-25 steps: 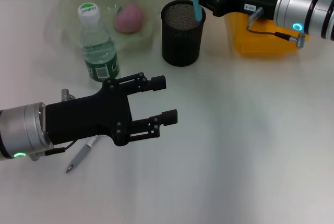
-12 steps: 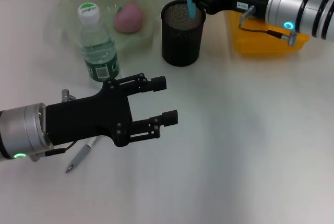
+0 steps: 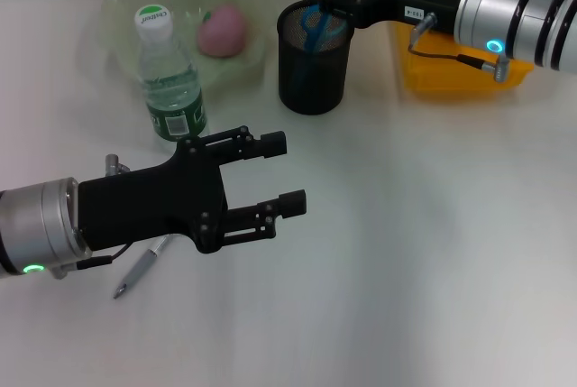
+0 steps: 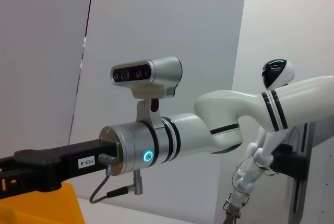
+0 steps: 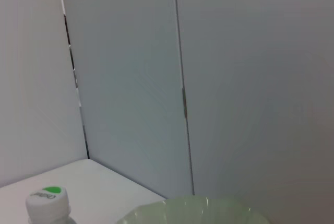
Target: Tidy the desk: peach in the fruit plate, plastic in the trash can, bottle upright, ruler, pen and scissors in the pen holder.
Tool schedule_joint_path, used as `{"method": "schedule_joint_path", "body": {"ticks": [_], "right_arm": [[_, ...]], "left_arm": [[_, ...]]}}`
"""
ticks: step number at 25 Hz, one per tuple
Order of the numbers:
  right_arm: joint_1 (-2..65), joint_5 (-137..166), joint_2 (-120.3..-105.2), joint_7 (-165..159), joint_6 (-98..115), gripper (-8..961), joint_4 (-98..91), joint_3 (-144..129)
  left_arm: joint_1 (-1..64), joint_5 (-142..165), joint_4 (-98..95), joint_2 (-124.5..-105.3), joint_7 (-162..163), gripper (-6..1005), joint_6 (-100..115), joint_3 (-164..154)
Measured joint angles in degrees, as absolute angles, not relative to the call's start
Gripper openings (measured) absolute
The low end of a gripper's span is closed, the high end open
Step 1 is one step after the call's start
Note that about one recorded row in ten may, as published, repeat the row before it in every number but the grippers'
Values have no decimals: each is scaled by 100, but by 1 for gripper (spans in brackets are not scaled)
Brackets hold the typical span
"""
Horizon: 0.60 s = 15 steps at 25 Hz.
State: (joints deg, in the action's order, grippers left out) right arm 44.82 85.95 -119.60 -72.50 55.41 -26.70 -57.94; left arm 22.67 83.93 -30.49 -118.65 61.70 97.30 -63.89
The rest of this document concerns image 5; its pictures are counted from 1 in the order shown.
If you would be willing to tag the clear green-label water bottle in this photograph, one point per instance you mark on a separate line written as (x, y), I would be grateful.
(44, 203)

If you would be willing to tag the green translucent fruit bowl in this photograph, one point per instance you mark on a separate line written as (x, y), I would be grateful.
(182, 211)

